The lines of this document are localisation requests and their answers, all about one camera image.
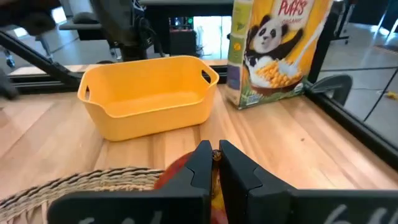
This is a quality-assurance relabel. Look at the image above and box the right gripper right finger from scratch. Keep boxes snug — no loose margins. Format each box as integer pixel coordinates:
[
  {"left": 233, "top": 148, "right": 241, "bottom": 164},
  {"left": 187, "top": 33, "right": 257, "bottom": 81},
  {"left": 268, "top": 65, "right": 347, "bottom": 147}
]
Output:
[{"left": 219, "top": 139, "right": 398, "bottom": 224}]

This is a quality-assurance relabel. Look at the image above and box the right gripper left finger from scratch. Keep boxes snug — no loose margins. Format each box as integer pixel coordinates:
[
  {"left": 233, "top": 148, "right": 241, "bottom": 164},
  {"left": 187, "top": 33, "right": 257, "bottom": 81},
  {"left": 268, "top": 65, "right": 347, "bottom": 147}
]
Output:
[{"left": 48, "top": 139, "right": 214, "bottom": 224}]

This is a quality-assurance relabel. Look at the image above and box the red yellow apple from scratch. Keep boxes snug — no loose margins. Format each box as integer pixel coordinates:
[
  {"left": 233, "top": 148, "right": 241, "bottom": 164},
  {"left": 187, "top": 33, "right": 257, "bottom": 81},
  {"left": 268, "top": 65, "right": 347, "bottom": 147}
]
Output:
[{"left": 154, "top": 149, "right": 229, "bottom": 224}]

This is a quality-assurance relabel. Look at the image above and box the yellow plastic basket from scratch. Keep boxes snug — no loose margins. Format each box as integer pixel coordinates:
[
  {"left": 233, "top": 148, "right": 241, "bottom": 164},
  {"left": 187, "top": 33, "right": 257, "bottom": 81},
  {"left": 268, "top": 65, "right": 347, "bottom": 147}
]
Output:
[{"left": 76, "top": 55, "right": 220, "bottom": 142}]

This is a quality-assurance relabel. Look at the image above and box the yellow panda cereal box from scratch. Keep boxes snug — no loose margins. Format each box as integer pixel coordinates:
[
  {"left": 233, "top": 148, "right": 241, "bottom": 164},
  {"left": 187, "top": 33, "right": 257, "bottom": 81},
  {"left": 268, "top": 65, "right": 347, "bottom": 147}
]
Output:
[{"left": 224, "top": 0, "right": 334, "bottom": 111}]

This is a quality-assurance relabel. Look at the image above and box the round woven placemat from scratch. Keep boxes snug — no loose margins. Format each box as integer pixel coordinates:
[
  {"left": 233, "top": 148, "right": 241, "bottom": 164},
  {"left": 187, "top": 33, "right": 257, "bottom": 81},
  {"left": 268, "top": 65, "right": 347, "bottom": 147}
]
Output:
[{"left": 0, "top": 167, "right": 165, "bottom": 224}]

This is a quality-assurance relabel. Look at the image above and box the black table clamp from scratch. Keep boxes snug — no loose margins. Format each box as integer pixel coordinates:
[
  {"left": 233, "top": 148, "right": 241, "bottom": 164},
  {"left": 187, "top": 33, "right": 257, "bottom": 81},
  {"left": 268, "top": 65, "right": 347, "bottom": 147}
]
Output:
[{"left": 310, "top": 73, "right": 354, "bottom": 107}]

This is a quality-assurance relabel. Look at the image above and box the black computer box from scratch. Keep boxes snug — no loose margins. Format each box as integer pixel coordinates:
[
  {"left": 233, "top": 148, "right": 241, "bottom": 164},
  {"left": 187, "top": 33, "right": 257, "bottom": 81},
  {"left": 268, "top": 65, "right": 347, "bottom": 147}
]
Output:
[{"left": 169, "top": 17, "right": 199, "bottom": 57}]

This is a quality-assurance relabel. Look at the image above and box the black desk leg beam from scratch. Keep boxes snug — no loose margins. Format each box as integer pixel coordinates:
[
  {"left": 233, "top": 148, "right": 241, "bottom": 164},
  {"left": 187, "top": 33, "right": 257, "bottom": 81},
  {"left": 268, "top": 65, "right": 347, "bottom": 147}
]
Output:
[{"left": 0, "top": 30, "right": 83, "bottom": 91}]

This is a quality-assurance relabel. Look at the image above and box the black office chair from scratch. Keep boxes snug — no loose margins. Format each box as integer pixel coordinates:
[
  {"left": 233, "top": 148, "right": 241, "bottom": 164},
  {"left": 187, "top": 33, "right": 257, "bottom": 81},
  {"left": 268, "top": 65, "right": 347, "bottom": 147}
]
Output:
[{"left": 0, "top": 0, "right": 63, "bottom": 38}]

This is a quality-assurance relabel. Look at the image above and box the long thin black cable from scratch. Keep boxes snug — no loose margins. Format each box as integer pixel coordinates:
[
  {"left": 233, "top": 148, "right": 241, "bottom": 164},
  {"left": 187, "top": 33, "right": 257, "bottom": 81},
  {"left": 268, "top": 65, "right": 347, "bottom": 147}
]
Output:
[{"left": 363, "top": 67, "right": 398, "bottom": 123}]

